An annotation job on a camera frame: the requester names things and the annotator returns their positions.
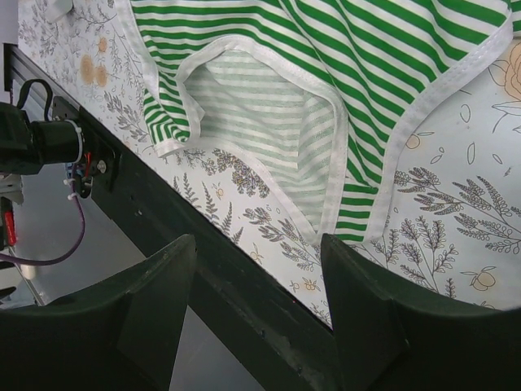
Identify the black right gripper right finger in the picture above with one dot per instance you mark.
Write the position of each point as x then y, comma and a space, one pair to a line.
392, 334

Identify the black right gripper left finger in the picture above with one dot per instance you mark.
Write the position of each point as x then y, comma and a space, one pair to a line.
119, 334

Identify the green white striped tank top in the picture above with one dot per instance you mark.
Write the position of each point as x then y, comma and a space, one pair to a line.
318, 97

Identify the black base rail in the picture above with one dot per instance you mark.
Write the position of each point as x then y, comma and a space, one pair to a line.
280, 342

